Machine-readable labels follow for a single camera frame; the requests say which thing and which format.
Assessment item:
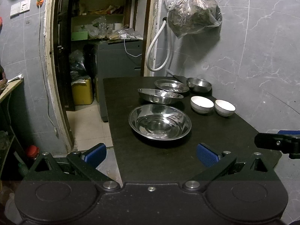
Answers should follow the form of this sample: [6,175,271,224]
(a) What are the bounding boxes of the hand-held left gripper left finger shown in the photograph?
[28,143,121,191]

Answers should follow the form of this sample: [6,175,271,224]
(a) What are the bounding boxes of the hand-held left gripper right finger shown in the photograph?
[182,143,275,191]

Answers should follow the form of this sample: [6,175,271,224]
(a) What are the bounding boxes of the white ceramic bowl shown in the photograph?
[215,99,236,117]
[190,96,215,115]

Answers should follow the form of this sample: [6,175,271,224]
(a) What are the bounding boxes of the large stainless steel plate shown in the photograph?
[129,104,192,142]

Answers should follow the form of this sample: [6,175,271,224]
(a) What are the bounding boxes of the stainless steel bowl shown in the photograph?
[187,77,212,93]

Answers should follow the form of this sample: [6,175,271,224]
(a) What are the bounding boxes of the yellow plastic box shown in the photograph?
[71,76,94,106]

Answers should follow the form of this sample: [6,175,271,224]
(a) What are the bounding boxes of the dark grey cabinet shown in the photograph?
[95,40,143,122]

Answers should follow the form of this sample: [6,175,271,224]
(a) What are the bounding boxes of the black plastic bag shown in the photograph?
[69,49,88,80]

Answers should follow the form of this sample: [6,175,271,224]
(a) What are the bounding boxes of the white plastic jug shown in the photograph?
[3,192,23,224]

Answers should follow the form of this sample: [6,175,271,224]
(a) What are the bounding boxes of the wooden shelf board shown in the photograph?
[0,73,24,104]

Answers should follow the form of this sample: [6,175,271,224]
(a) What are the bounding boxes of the dark wooden door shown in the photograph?
[52,0,76,112]

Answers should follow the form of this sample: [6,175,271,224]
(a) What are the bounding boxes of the green box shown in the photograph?
[71,31,89,42]

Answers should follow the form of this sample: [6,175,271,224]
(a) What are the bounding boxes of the clear food bags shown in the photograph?
[106,26,143,41]

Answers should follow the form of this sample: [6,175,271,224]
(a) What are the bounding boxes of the clear bag of dried greens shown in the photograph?
[167,0,223,38]

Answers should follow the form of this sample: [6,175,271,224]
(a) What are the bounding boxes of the wooden storage shelves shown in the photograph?
[70,0,133,41]

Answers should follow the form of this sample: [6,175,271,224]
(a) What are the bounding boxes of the white power cable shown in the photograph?
[38,5,59,138]

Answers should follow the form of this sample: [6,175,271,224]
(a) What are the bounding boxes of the white charging cable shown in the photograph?
[123,34,143,58]

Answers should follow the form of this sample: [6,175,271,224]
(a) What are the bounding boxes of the white flexible hose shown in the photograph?
[145,17,174,72]

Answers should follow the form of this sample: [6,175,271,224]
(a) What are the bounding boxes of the white wall switch panel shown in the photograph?
[10,0,32,17]

